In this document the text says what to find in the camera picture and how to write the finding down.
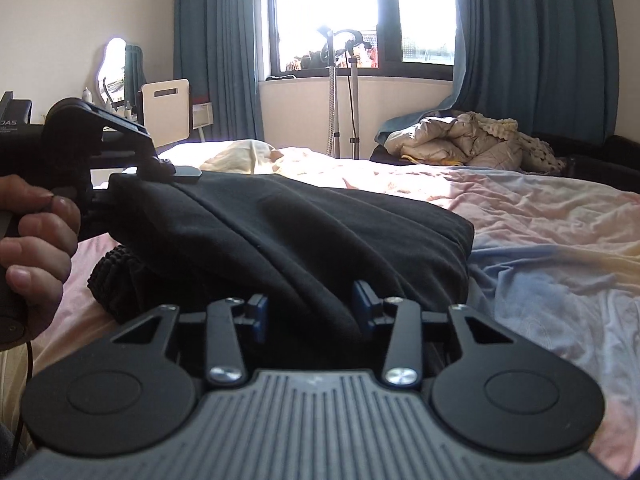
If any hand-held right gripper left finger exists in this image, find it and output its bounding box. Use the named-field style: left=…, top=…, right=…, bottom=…
left=110, top=292, right=269, bottom=387

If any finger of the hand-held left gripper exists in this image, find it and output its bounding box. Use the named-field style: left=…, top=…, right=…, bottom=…
left=92, top=107, right=202, bottom=183

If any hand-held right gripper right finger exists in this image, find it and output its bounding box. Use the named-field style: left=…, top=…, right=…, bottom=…
left=351, top=280, right=518, bottom=387

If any black sweatshirt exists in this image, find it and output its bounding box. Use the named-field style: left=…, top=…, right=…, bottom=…
left=87, top=170, right=475, bottom=347

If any person's left hand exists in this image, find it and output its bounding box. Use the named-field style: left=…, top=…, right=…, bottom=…
left=0, top=174, right=82, bottom=350

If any white chair back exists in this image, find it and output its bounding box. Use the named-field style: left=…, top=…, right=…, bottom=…
left=140, top=78, right=191, bottom=149

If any pale yellow cloth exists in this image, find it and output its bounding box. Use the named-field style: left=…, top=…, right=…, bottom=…
left=199, top=139, right=292, bottom=177

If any teal curtain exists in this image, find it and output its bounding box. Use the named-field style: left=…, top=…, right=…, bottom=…
left=375, top=0, right=618, bottom=147
left=173, top=0, right=266, bottom=142

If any beige quilted blanket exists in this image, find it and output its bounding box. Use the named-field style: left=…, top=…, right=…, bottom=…
left=387, top=112, right=526, bottom=168

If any garment steamer stand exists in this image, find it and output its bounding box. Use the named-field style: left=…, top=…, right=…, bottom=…
left=316, top=25, right=376, bottom=160

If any cream knitted blanket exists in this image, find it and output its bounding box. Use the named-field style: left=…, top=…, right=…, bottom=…
left=470, top=114, right=568, bottom=173

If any window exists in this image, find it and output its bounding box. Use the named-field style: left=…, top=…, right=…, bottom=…
left=267, top=0, right=458, bottom=81

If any black sofa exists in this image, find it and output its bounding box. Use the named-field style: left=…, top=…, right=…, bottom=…
left=370, top=132, right=640, bottom=193

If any wavy wall mirror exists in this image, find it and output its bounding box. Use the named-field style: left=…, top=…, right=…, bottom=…
left=95, top=37, right=127, bottom=107

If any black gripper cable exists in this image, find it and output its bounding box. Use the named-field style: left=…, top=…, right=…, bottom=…
left=12, top=337, right=36, bottom=461

